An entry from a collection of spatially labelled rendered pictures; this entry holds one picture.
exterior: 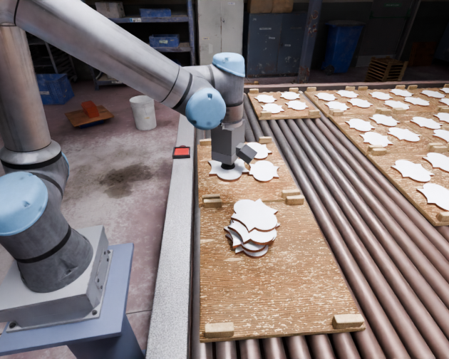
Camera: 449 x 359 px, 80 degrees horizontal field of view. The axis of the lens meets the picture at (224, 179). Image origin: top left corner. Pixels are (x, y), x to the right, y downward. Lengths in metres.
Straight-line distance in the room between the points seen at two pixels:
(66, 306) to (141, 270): 1.22
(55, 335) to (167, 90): 0.60
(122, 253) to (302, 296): 0.52
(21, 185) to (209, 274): 0.44
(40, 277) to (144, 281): 1.22
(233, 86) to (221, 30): 4.77
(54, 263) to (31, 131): 0.28
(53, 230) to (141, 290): 1.25
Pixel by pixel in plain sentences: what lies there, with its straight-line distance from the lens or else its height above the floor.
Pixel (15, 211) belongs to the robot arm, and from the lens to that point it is 0.61.
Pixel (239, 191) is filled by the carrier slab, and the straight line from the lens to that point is 0.93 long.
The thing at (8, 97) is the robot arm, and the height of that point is 1.35.
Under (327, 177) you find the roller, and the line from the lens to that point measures 1.10.
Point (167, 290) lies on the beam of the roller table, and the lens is 0.72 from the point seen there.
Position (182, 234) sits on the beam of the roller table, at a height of 0.92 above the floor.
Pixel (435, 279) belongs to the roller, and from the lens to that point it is 0.89.
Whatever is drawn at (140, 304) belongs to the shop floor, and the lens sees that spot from 1.80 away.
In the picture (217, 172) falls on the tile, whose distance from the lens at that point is 0.76.
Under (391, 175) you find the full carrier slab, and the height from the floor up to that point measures 0.94.
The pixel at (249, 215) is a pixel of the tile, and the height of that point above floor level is 1.00.
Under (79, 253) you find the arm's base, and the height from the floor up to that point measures 1.02.
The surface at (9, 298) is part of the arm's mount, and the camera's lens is 0.79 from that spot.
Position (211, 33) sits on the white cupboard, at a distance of 5.40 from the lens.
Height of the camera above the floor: 1.51
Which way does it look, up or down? 36 degrees down
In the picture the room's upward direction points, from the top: straight up
